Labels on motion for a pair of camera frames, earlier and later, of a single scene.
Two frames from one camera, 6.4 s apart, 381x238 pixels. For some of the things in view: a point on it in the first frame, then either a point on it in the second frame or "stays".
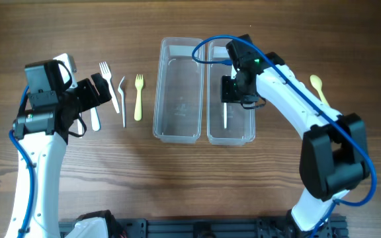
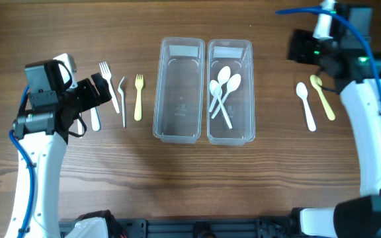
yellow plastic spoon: x=317 y=83 stays
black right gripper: x=228 y=90 -> x=303 y=46
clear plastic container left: x=179 y=112 stays
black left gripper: x=89 y=91 stays
